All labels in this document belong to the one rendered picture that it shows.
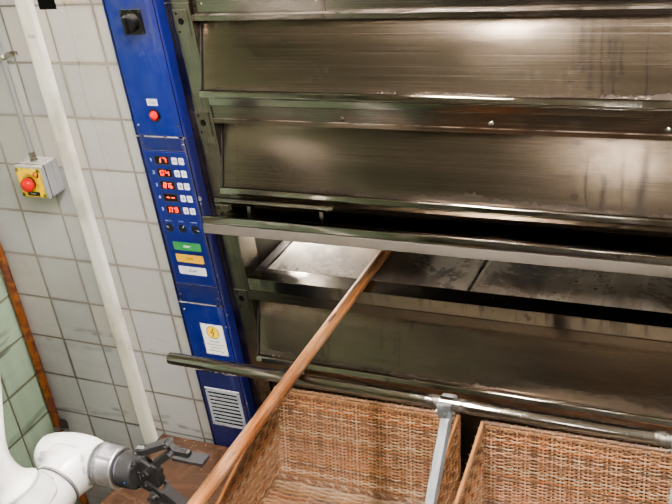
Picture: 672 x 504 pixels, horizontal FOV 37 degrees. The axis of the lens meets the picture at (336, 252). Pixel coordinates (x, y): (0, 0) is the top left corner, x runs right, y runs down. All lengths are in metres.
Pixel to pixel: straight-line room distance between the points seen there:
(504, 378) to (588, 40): 0.88
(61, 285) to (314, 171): 1.05
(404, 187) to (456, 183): 0.13
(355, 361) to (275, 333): 0.25
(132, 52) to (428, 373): 1.10
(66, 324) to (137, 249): 0.48
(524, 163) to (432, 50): 0.32
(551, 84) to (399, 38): 0.35
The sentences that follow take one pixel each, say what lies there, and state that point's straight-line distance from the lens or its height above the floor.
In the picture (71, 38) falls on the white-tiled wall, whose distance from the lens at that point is 2.70.
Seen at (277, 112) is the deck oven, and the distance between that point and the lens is 2.43.
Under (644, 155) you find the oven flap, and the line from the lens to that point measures 2.18.
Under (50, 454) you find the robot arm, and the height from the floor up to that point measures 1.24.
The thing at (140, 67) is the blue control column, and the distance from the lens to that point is 2.55.
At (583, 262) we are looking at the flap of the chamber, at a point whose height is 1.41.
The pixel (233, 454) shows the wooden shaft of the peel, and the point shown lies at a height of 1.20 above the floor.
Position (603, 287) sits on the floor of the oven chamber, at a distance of 2.50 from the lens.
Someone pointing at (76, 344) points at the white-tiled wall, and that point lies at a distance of 3.28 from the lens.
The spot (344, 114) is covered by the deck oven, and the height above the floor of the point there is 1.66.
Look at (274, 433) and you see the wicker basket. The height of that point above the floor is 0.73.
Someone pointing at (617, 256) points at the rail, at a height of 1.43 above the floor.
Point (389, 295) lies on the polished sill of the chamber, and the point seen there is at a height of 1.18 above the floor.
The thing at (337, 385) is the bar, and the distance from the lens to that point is 2.25.
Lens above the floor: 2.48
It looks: 28 degrees down
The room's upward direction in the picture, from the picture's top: 9 degrees counter-clockwise
